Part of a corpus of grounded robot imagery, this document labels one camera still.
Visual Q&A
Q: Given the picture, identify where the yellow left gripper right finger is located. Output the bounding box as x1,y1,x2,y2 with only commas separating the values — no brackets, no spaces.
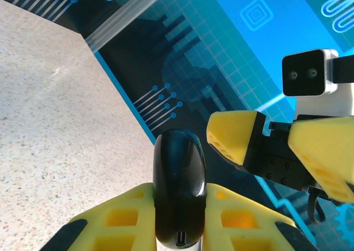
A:
202,182,319,251

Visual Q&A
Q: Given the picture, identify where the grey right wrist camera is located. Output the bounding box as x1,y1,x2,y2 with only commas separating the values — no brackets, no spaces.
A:
281,49,340,97

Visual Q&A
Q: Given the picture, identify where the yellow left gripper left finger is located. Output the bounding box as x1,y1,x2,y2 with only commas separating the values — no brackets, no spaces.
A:
40,182,156,251

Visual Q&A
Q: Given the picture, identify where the aluminium frame post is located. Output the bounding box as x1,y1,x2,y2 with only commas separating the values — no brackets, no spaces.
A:
84,0,176,46

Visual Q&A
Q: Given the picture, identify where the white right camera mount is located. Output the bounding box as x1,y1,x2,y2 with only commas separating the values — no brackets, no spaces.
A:
295,81,354,119

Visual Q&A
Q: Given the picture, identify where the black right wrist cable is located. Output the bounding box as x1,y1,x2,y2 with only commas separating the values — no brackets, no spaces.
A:
306,191,327,224

